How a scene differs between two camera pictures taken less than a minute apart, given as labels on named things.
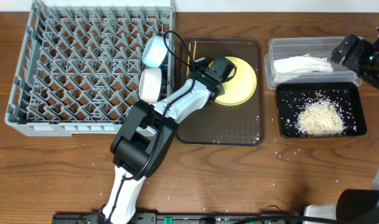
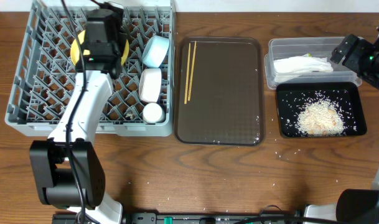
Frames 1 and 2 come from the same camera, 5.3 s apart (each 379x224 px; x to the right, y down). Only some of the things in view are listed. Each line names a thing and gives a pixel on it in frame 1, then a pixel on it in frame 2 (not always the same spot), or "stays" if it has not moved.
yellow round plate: x=241 y=87 → x=75 y=46
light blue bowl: x=154 y=52 stays
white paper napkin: x=299 y=64 stays
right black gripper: x=361 y=46 stays
